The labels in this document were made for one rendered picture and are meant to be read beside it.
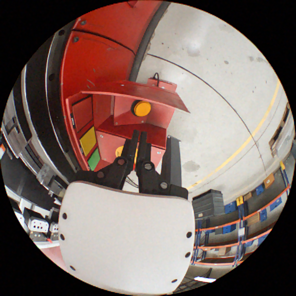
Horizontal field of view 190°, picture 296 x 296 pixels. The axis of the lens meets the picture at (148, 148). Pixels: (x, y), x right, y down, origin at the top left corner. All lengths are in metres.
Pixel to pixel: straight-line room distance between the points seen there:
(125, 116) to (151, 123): 0.07
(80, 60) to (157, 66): 0.72
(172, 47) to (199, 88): 0.46
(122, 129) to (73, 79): 0.22
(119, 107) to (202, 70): 0.88
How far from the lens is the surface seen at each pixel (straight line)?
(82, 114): 0.17
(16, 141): 0.38
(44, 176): 0.50
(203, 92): 0.99
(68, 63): 0.30
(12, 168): 1.02
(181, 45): 1.00
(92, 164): 0.24
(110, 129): 0.22
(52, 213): 0.70
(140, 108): 0.21
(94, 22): 0.37
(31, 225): 0.56
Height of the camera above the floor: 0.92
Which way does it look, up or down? 46 degrees down
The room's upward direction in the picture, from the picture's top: 166 degrees counter-clockwise
